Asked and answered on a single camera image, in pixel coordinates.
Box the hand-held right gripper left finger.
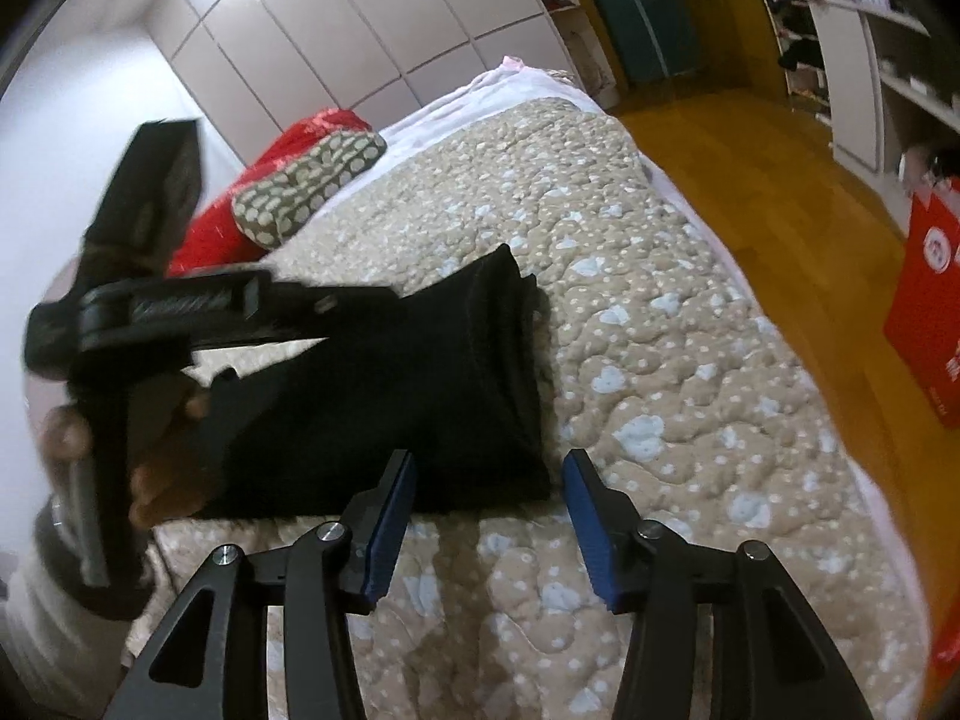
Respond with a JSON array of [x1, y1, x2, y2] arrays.
[[101, 450, 418, 720]]

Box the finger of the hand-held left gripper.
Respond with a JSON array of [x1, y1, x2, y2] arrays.
[[268, 279, 410, 338]]

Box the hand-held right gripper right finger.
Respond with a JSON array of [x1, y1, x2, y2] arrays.
[[562, 448, 875, 720]]

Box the black pants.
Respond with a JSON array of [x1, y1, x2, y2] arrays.
[[201, 243, 557, 523]]

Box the person's left forearm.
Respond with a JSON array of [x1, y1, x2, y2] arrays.
[[0, 499, 155, 698]]

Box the person's left hand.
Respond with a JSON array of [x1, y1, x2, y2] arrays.
[[37, 382, 226, 533]]

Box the grey spotted pillow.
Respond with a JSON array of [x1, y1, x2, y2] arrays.
[[231, 129, 389, 250]]

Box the beige patterned quilt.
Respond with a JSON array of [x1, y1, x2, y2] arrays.
[[124, 96, 932, 720]]

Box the white wardrobe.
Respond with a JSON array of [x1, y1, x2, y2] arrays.
[[146, 0, 623, 166]]

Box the red paper bag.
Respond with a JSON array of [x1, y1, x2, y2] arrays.
[[883, 176, 960, 430]]

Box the teal panel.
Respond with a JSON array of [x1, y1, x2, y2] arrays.
[[559, 0, 703, 88]]

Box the white shelf unit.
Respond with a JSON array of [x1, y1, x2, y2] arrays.
[[810, 0, 960, 241]]

